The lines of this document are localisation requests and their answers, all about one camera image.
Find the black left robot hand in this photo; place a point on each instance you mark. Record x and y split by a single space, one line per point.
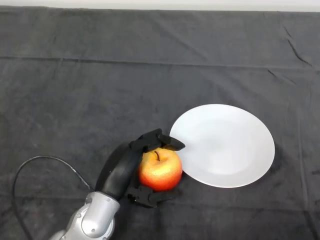
120 172

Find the red yellow apple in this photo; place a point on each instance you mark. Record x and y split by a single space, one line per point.
162 172

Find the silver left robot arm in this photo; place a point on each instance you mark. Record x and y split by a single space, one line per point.
92 220

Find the white round plate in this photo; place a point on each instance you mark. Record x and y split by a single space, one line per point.
225 147

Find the black cloth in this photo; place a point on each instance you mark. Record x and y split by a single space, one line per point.
100 75

